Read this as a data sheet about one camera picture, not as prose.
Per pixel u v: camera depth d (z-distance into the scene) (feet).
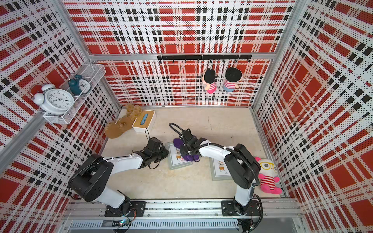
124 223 2.28
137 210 2.40
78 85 2.34
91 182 1.46
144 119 3.54
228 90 3.34
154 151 2.44
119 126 3.14
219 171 2.83
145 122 3.42
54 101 2.04
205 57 2.91
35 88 1.96
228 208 2.41
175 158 2.98
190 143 2.26
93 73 2.97
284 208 2.47
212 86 3.26
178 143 3.21
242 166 1.54
